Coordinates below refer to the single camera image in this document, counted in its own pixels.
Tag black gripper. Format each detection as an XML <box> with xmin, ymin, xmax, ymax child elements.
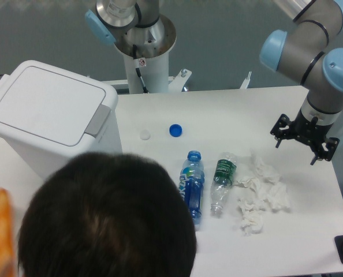
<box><xmin>270</xmin><ymin>109</ymin><xmax>340</xmax><ymax>165</ymax></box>

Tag white plastic trash can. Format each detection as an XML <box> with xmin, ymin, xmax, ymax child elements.
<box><xmin>0</xmin><ymin>60</ymin><xmax>122</xmax><ymax>178</ymax></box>

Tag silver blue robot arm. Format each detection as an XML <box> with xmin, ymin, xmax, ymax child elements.
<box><xmin>85</xmin><ymin>1</ymin><xmax>343</xmax><ymax>161</ymax></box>

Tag crumpled white tissue upper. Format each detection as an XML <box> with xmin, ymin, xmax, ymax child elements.
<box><xmin>234</xmin><ymin>150</ymin><xmax>291</xmax><ymax>214</ymax></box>

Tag crumpled white tissue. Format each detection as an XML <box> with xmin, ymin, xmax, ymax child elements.
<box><xmin>238</xmin><ymin>199</ymin><xmax>263</xmax><ymax>236</ymax></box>
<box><xmin>234</xmin><ymin>150</ymin><xmax>291</xmax><ymax>214</ymax></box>

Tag clear green-label plastic bottle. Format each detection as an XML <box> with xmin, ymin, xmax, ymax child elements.
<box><xmin>210</xmin><ymin>152</ymin><xmax>237</xmax><ymax>218</ymax></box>

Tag crumpled white tissue lower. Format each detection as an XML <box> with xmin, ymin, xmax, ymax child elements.
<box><xmin>238</xmin><ymin>199</ymin><xmax>263</xmax><ymax>236</ymax></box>

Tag blue plastic drink bottle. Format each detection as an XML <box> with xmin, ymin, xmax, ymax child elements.
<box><xmin>178</xmin><ymin>150</ymin><xmax>205</xmax><ymax>230</ymax></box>

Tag blue bottle cap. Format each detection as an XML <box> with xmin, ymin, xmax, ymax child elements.
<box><xmin>169</xmin><ymin>123</ymin><xmax>182</xmax><ymax>137</ymax></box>

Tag white bottle cap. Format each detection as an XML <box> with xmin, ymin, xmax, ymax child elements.
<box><xmin>139</xmin><ymin>129</ymin><xmax>151</xmax><ymax>141</ymax></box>

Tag person's black-haired head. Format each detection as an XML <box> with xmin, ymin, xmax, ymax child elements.
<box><xmin>18</xmin><ymin>153</ymin><xmax>197</xmax><ymax>276</ymax></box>

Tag white table bracket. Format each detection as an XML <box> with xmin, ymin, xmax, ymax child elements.
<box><xmin>168</xmin><ymin>69</ymin><xmax>192</xmax><ymax>93</ymax></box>

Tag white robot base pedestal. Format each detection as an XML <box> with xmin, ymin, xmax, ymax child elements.
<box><xmin>115</xmin><ymin>14</ymin><xmax>176</xmax><ymax>94</ymax></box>

